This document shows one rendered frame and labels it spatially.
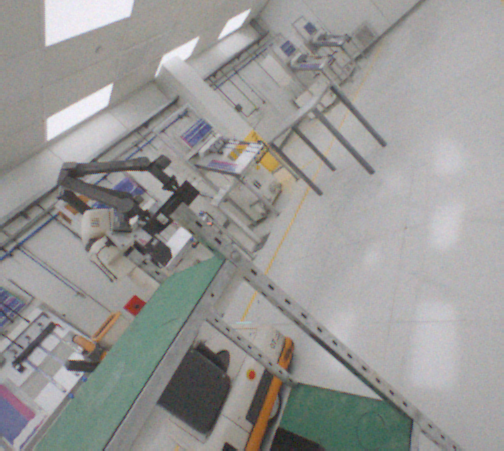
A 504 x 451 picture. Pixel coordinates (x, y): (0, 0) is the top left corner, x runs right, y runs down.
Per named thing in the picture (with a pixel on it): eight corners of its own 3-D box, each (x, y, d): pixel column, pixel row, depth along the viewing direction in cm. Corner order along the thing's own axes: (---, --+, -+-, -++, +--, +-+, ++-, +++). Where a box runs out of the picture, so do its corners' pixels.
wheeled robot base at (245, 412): (247, 497, 120) (203, 468, 115) (190, 450, 168) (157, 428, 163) (300, 343, 162) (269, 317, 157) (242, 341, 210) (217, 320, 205)
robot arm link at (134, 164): (71, 180, 155) (61, 170, 145) (71, 170, 157) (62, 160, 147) (153, 172, 162) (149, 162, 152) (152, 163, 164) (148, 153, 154)
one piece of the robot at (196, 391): (227, 455, 125) (70, 346, 110) (182, 425, 167) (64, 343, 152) (259, 376, 146) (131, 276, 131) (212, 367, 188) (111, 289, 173)
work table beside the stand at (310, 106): (374, 173, 248) (311, 106, 233) (319, 196, 306) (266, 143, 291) (387, 143, 271) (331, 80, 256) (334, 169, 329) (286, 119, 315)
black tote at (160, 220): (153, 238, 199) (141, 228, 197) (169, 221, 210) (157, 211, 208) (183, 212, 156) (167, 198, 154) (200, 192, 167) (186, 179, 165)
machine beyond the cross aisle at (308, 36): (369, 55, 716) (318, -6, 682) (362, 67, 666) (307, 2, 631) (329, 90, 821) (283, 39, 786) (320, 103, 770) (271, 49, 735)
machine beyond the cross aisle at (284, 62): (356, 78, 628) (297, 10, 593) (347, 94, 577) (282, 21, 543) (312, 114, 733) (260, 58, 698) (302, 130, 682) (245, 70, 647)
